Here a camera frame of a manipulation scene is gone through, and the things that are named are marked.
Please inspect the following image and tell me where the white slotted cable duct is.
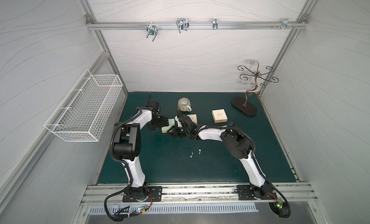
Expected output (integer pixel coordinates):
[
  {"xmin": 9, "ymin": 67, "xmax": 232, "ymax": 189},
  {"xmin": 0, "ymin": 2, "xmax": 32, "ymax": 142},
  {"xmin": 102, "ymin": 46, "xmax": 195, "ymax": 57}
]
[{"xmin": 89, "ymin": 203, "xmax": 259, "ymax": 215}]

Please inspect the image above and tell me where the metal clamp hook middle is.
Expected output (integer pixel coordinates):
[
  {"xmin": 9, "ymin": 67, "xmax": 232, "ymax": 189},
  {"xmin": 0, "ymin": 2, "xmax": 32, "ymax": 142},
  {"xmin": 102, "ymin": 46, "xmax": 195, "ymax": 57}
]
[{"xmin": 176, "ymin": 18, "xmax": 189, "ymax": 33}]

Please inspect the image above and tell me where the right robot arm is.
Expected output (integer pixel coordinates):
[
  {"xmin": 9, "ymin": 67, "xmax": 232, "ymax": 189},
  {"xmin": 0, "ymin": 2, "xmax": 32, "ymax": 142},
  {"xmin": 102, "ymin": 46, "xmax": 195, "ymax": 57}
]
[{"xmin": 169, "ymin": 110, "xmax": 273, "ymax": 197}]

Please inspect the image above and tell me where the metal clamp hook left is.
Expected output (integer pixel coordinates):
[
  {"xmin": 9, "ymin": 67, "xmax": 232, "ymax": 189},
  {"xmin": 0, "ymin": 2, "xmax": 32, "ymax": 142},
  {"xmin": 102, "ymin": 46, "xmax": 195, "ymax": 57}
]
[{"xmin": 146, "ymin": 24, "xmax": 158, "ymax": 42}]

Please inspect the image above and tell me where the white wire basket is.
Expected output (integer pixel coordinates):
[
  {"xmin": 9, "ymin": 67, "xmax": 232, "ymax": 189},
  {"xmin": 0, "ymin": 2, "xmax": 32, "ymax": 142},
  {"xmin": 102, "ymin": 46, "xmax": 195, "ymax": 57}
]
[{"xmin": 44, "ymin": 70, "xmax": 123, "ymax": 142}]

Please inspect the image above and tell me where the aluminium front rail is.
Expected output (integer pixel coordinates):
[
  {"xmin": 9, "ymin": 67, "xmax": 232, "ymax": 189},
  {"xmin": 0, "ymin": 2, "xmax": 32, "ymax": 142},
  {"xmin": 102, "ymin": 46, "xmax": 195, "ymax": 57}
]
[{"xmin": 81, "ymin": 183, "xmax": 319, "ymax": 205}]

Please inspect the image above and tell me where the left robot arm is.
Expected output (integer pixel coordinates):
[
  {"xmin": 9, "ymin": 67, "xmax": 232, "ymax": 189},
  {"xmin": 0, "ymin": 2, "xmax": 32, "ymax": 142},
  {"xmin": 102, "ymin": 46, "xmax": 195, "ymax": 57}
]
[{"xmin": 109, "ymin": 96, "xmax": 169, "ymax": 202}]

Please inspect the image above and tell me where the black metal jewelry stand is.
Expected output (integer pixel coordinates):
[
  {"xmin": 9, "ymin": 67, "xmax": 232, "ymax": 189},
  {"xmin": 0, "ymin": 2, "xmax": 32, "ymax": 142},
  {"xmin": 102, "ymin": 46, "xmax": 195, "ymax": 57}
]
[{"xmin": 232, "ymin": 60, "xmax": 279, "ymax": 116}]

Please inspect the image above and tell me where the aluminium crossbar rail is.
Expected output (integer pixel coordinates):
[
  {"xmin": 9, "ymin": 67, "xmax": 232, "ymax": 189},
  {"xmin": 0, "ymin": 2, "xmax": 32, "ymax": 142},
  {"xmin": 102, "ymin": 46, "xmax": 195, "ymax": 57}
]
[{"xmin": 86, "ymin": 20, "xmax": 309, "ymax": 30}]

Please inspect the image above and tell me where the metal clamp hook small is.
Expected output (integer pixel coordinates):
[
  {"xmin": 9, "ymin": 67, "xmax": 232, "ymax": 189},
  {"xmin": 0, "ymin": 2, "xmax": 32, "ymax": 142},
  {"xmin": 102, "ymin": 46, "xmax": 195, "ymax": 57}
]
[{"xmin": 213, "ymin": 18, "xmax": 218, "ymax": 30}]

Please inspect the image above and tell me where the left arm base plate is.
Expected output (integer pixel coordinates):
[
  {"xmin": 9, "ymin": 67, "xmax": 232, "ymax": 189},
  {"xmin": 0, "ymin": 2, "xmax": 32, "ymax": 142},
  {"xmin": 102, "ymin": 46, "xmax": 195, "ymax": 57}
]
[{"xmin": 122, "ymin": 186, "xmax": 162, "ymax": 202}]

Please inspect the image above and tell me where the left black cable bundle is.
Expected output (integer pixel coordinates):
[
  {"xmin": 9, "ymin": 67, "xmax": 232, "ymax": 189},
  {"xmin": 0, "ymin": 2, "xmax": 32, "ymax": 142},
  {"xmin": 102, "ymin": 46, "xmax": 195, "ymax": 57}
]
[{"xmin": 103, "ymin": 183, "xmax": 154, "ymax": 222}]

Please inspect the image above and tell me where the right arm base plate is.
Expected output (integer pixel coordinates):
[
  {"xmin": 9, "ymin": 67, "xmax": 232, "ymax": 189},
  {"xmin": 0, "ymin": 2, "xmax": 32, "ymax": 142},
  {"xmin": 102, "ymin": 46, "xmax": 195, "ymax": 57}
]
[{"xmin": 233, "ymin": 184, "xmax": 277, "ymax": 200}]

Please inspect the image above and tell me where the right black cable loop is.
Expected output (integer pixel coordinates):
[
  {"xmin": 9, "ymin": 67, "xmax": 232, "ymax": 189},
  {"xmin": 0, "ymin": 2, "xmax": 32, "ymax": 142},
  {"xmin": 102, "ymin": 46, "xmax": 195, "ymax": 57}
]
[{"xmin": 268, "ymin": 180, "xmax": 292, "ymax": 219}]

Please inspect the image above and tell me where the mint green jewelry box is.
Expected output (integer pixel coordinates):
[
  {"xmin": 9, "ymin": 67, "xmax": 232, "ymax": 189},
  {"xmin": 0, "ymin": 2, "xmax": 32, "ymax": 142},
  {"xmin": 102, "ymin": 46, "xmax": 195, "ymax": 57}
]
[{"xmin": 161, "ymin": 119, "xmax": 175, "ymax": 133}]

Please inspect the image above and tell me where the dark green table mat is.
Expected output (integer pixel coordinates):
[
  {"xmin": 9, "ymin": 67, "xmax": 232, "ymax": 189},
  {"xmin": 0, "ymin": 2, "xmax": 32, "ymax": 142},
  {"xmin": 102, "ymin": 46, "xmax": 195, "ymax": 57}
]
[{"xmin": 97, "ymin": 91, "xmax": 297, "ymax": 184}]

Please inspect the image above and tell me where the grey ribbed ceramic cup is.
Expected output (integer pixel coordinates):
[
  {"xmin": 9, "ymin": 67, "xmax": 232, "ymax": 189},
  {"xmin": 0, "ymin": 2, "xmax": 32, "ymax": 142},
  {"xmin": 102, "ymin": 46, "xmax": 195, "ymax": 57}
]
[{"xmin": 177, "ymin": 97, "xmax": 192, "ymax": 112}]

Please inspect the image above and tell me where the metal clamp hook right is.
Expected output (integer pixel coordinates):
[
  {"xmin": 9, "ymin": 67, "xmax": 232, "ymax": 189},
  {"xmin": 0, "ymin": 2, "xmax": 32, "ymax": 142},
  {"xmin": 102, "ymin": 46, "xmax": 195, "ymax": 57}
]
[{"xmin": 271, "ymin": 18, "xmax": 298, "ymax": 30}]

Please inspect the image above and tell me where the large cream jewelry box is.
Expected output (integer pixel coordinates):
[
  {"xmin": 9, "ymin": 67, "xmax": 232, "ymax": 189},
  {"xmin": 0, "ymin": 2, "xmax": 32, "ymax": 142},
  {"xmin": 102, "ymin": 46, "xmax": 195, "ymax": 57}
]
[{"xmin": 212, "ymin": 109, "xmax": 228, "ymax": 123}]

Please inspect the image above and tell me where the small cream jewelry box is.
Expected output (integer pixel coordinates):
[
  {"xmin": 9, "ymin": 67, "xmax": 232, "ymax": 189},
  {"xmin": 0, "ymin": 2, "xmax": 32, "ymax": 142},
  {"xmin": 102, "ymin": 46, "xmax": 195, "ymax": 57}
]
[{"xmin": 188, "ymin": 114, "xmax": 198, "ymax": 125}]

